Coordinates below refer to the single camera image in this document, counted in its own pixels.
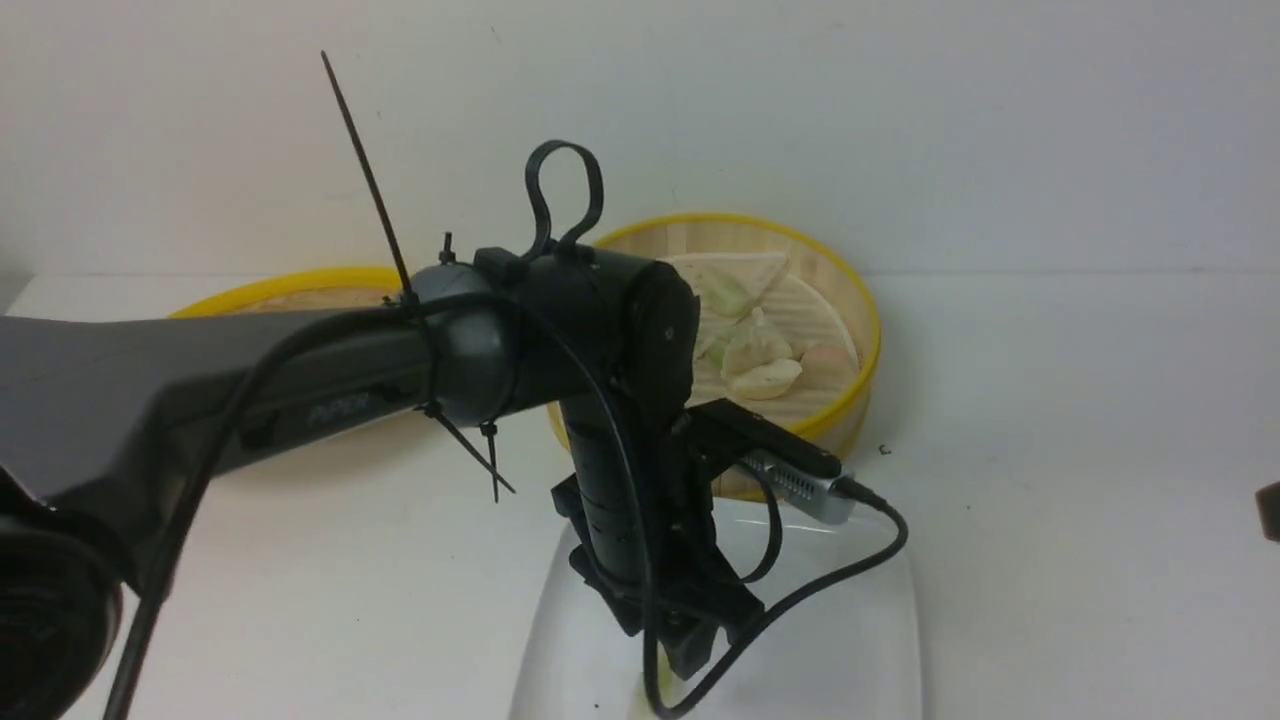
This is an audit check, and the green dumpling back centre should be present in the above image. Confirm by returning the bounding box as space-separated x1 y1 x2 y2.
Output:
698 266 756 319

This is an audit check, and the black zip tie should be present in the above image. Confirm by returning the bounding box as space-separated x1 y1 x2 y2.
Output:
320 49 515 503

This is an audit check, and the bamboo steamer lid yellow rim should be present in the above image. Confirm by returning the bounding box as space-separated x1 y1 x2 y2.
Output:
170 266 402 318

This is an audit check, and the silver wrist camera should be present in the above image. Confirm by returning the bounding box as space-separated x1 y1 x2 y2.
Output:
686 398 855 527

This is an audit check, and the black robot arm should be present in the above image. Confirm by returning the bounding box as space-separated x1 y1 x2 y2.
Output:
1 249 764 719

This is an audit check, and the pink dumpling right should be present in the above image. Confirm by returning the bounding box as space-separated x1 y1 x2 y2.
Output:
800 343 860 386

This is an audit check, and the bamboo steamer basket yellow rim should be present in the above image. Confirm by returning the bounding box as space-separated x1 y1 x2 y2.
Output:
595 213 882 457

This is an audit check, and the white dumpling large pleated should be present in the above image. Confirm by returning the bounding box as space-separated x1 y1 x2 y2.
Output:
707 307 794 380

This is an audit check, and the black cable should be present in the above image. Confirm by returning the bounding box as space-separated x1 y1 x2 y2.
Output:
100 290 911 720

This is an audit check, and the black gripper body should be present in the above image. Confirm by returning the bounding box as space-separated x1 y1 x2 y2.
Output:
552 400 764 680

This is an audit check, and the white steamer liner cloth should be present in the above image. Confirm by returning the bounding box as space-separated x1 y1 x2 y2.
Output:
662 252 860 413

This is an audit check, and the cream dumpling front right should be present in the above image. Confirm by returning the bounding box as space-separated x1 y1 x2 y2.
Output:
727 357 803 401

